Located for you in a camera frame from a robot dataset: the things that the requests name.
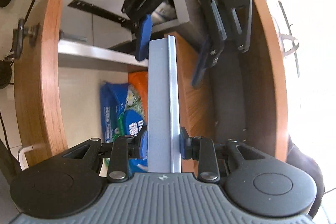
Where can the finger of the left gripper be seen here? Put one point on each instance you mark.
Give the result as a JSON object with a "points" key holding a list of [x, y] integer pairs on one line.
{"points": [[208, 58], [143, 38]]}

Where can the wooden drawer cabinet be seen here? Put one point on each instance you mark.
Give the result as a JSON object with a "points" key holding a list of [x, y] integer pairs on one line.
{"points": [[243, 97]]}

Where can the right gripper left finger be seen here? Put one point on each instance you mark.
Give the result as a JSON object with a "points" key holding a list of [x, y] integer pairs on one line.
{"points": [[119, 153]]}

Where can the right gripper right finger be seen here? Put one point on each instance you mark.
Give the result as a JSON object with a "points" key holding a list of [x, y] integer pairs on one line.
{"points": [[202, 150]]}

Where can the light blue plastic case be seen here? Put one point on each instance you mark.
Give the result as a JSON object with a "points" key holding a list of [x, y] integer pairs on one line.
{"points": [[163, 129]]}

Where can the orange snack packet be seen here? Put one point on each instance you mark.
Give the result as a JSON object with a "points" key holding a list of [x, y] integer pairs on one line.
{"points": [[140, 81]]}

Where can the blue wet wipes pack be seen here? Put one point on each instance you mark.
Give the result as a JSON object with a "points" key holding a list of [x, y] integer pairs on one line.
{"points": [[122, 111]]}

